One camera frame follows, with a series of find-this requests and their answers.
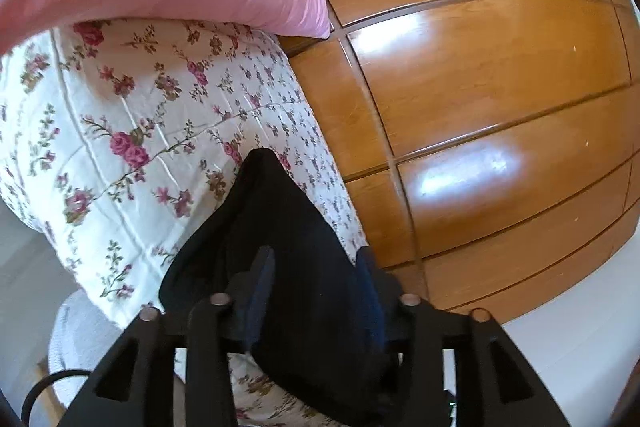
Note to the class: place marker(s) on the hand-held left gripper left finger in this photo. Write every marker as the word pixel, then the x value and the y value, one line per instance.
pixel 263 289

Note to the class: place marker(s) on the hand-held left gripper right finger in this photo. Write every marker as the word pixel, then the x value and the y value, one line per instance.
pixel 369 289

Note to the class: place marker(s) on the dark navy pants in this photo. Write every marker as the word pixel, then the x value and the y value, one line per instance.
pixel 280 207

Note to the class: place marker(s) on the white knitted cushion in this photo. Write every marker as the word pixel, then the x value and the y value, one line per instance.
pixel 80 337

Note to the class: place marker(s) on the white floral bedspread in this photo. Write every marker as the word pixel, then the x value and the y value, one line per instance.
pixel 125 107

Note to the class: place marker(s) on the glossy wooden headboard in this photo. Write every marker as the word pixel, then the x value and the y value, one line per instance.
pixel 475 82

